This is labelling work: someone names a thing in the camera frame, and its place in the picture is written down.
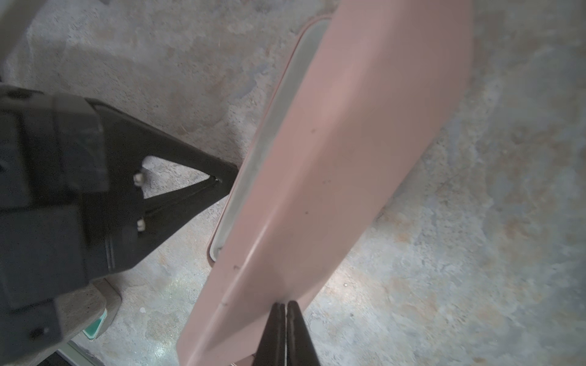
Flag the mint case yellow glasses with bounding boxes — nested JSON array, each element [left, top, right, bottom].
[[31, 279, 122, 365]]

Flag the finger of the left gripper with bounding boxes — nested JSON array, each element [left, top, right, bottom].
[[89, 99, 238, 225]]

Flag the pink grey case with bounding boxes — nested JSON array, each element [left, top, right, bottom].
[[176, 1, 472, 365]]

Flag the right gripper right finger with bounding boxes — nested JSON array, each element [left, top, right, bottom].
[[285, 300, 320, 366]]

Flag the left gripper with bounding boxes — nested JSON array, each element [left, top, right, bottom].
[[1, 85, 235, 364]]

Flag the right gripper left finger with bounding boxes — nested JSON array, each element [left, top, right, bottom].
[[252, 303, 286, 366]]

